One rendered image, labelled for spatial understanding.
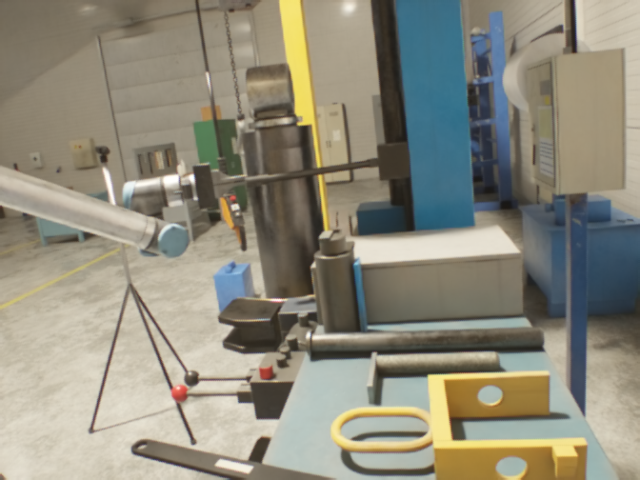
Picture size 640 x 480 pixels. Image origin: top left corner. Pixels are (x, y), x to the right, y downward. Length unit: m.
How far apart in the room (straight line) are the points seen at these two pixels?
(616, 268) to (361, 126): 9.14
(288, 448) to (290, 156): 0.90
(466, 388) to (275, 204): 0.88
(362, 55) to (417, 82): 10.83
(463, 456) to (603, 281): 3.15
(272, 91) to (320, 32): 10.94
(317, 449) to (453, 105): 0.95
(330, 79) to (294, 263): 10.87
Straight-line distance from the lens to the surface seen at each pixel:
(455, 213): 1.39
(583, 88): 1.61
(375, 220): 1.58
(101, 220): 1.30
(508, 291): 1.02
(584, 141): 1.62
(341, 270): 0.90
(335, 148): 11.62
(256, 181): 1.24
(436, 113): 1.36
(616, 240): 3.63
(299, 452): 0.69
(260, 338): 1.34
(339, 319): 0.93
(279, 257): 1.46
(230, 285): 4.22
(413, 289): 1.00
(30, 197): 1.27
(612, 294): 3.73
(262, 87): 1.44
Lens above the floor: 1.47
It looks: 12 degrees down
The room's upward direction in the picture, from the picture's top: 7 degrees counter-clockwise
